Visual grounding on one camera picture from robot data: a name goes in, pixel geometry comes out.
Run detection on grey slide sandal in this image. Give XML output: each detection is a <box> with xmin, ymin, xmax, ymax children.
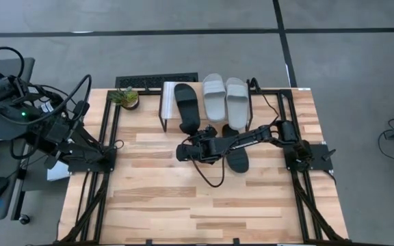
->
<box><xmin>202</xmin><ymin>72</ymin><xmax>227</xmax><ymax>123</ymax></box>
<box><xmin>224</xmin><ymin>77</ymin><xmax>250</xmax><ymax>131</ymax></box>

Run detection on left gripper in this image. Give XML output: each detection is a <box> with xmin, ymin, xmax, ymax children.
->
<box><xmin>0</xmin><ymin>98</ymin><xmax>51</xmax><ymax>141</ymax></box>

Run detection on black slide sandal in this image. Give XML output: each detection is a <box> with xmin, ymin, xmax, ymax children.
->
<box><xmin>221</xmin><ymin>123</ymin><xmax>250</xmax><ymax>174</ymax></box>
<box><xmin>174</xmin><ymin>83</ymin><xmax>202</xmax><ymax>137</ymax></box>

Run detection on black keyboard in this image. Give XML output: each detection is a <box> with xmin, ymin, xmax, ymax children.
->
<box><xmin>114</xmin><ymin>72</ymin><xmax>199</xmax><ymax>89</ymax></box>

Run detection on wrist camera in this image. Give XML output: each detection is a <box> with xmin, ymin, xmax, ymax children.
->
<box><xmin>196</xmin><ymin>124</ymin><xmax>218</xmax><ymax>138</ymax></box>
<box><xmin>0</xmin><ymin>77</ymin><xmax>17</xmax><ymax>103</ymax></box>

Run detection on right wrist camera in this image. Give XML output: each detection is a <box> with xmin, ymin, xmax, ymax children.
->
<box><xmin>196</xmin><ymin>124</ymin><xmax>218</xmax><ymax>138</ymax></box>

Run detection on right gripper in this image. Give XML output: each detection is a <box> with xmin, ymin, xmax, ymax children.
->
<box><xmin>176</xmin><ymin>135</ymin><xmax>220</xmax><ymax>164</ymax></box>

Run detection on black aluminium table frame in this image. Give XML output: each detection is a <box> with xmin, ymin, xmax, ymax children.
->
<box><xmin>57</xmin><ymin>77</ymin><xmax>352</xmax><ymax>246</ymax></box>

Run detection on grey desk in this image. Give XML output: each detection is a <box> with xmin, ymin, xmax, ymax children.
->
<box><xmin>0</xmin><ymin>138</ymin><xmax>27</xmax><ymax>222</ymax></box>

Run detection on potted succulent plant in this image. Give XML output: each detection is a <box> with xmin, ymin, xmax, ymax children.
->
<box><xmin>109</xmin><ymin>85</ymin><xmax>140</xmax><ymax>111</ymax></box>

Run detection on white box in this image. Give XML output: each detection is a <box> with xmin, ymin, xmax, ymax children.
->
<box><xmin>46</xmin><ymin>160</ymin><xmax>71</xmax><ymax>182</ymax></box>

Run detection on wooden shelf black legs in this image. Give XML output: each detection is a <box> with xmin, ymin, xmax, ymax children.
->
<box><xmin>158</xmin><ymin>81</ymin><xmax>253</xmax><ymax>133</ymax></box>

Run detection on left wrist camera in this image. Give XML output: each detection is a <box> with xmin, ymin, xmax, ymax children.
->
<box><xmin>0</xmin><ymin>77</ymin><xmax>17</xmax><ymax>103</ymax></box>

